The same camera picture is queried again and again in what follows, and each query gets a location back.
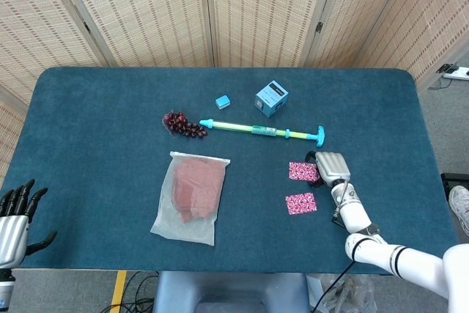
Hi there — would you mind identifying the black box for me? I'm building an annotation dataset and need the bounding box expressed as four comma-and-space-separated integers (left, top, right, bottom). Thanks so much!
440, 172, 469, 191

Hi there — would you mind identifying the thin black power cable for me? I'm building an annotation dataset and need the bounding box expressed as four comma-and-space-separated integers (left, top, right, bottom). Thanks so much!
427, 77, 454, 91

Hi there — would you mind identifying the woven bamboo screen panel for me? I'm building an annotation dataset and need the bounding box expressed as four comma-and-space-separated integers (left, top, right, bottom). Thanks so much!
49, 0, 215, 68
203, 0, 340, 68
0, 0, 111, 105
303, 0, 417, 69
0, 85, 29, 185
355, 0, 469, 90

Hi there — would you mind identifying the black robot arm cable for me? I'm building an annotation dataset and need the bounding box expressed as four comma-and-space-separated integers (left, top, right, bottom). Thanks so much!
310, 259, 358, 313

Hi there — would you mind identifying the dark red grape bunch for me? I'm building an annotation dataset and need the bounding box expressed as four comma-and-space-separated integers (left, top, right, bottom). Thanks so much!
162, 110, 209, 141

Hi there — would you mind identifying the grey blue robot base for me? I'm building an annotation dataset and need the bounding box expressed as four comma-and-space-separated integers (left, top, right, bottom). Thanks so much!
152, 270, 312, 313

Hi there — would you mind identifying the frosted plastic zip bag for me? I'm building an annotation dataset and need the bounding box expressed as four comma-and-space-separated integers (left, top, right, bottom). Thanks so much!
149, 150, 232, 246

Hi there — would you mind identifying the clear crumpled plastic bag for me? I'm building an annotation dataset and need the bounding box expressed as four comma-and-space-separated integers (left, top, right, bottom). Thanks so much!
307, 274, 378, 313

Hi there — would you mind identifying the white sneaker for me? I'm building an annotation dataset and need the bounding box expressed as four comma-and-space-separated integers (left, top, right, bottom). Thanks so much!
448, 185, 469, 237

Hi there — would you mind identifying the black floor cable bundle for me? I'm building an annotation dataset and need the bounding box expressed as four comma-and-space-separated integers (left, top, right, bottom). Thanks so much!
100, 270, 160, 313

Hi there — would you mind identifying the blue felt table cloth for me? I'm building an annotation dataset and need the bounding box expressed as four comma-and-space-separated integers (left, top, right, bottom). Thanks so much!
0, 66, 465, 277

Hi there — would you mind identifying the green cyan toy water pump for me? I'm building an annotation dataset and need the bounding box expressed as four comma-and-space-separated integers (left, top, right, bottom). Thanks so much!
199, 117, 326, 149

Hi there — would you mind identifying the light blue cardboard cube box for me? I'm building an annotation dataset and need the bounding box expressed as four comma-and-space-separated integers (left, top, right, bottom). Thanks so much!
254, 80, 289, 119

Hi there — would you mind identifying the red folded cloth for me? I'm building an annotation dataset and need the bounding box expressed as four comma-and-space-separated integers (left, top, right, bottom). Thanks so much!
171, 158, 224, 224

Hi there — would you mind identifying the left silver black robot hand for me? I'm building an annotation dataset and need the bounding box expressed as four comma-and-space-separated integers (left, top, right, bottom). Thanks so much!
0, 179, 59, 269

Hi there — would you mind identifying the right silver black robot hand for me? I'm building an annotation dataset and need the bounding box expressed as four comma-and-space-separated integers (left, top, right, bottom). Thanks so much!
304, 150, 352, 188

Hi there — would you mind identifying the white power strip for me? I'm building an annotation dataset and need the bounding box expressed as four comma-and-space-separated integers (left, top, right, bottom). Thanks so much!
442, 66, 469, 81

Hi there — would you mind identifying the pink patterned card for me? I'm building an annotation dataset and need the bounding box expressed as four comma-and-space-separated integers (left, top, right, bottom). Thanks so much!
288, 161, 319, 182
285, 192, 319, 216

